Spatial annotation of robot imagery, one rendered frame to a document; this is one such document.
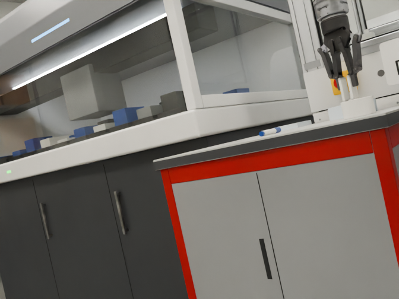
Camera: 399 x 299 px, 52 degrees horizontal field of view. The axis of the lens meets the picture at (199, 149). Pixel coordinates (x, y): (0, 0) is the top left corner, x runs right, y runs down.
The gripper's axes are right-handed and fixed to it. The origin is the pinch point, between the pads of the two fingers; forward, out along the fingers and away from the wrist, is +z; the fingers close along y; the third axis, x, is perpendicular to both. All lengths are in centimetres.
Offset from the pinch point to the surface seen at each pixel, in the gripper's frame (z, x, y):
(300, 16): -30.4, 19.0, -23.6
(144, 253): 49, -21, -101
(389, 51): -6.3, -2.0, 14.3
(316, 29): -24.2, 20.4, -19.6
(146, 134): -2, -22, -76
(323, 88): -3.4, 19.7, -21.1
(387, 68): -2.3, -2.3, 13.1
